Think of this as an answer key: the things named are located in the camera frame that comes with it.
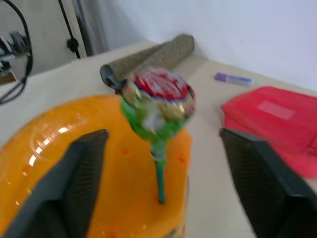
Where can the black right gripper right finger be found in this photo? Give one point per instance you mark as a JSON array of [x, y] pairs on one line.
[[267, 188]]

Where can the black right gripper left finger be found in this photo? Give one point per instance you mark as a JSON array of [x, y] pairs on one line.
[[62, 188]]

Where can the orange plastic lollipop jar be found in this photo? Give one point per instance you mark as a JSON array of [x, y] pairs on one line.
[[123, 173]]

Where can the red fabric pouch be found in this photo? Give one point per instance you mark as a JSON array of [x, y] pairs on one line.
[[277, 119]]

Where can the purple marker pen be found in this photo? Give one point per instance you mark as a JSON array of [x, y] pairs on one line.
[[234, 79]]

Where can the green wrapped lollipop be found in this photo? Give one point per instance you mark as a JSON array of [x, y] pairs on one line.
[[158, 104]]

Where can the black stand pole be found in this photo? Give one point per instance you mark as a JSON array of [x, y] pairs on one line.
[[70, 37]]

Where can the rolled olive patterned mat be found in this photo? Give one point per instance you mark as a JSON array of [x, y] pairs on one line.
[[151, 58]]

